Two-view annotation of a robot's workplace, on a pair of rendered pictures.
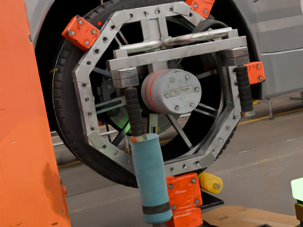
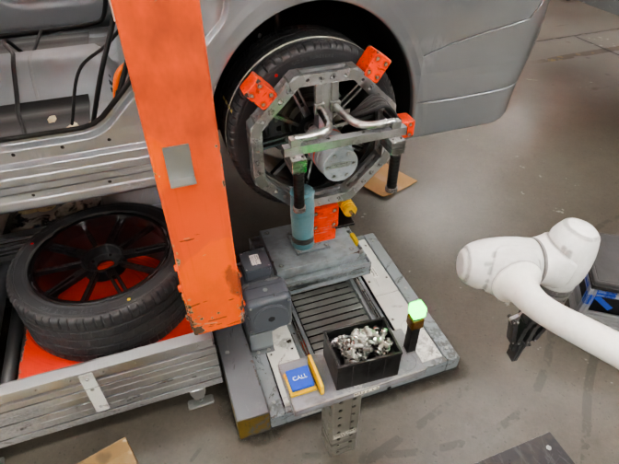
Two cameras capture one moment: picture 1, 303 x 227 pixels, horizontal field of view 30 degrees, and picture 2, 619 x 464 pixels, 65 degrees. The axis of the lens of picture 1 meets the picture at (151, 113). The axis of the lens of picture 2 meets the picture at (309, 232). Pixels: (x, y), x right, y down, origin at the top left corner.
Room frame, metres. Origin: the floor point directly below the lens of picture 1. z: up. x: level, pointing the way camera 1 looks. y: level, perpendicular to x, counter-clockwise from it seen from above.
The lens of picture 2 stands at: (0.25, 0.05, 1.74)
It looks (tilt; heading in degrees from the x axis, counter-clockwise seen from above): 40 degrees down; 358
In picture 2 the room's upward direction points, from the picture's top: straight up
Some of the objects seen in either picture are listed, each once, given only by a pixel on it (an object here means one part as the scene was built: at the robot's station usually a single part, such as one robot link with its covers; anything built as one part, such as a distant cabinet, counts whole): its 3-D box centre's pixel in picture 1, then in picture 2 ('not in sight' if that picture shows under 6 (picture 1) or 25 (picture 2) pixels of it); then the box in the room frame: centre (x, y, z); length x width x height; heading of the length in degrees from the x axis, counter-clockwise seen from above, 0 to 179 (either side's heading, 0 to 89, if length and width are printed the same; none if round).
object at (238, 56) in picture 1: (234, 56); (392, 141); (1.67, -0.27, 0.93); 0.09 x 0.05 x 0.05; 18
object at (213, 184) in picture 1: (200, 179); (339, 194); (1.94, -0.13, 0.51); 0.29 x 0.06 x 0.06; 18
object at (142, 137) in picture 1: (134, 113); (298, 191); (1.53, 0.05, 0.83); 0.04 x 0.04 x 0.16
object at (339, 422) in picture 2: not in sight; (340, 410); (1.11, -0.08, 0.21); 0.10 x 0.10 x 0.42; 18
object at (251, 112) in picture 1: (244, 89); (393, 171); (1.64, -0.28, 0.83); 0.04 x 0.04 x 0.16
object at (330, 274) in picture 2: not in sight; (308, 255); (1.97, 0.01, 0.13); 0.50 x 0.36 x 0.10; 108
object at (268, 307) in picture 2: not in sight; (258, 291); (1.63, 0.22, 0.26); 0.42 x 0.18 x 0.35; 18
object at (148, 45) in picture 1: (133, 37); (308, 114); (1.66, 0.01, 1.03); 0.19 x 0.18 x 0.11; 18
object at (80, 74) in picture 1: (162, 91); (322, 141); (1.81, -0.05, 0.85); 0.54 x 0.07 x 0.54; 108
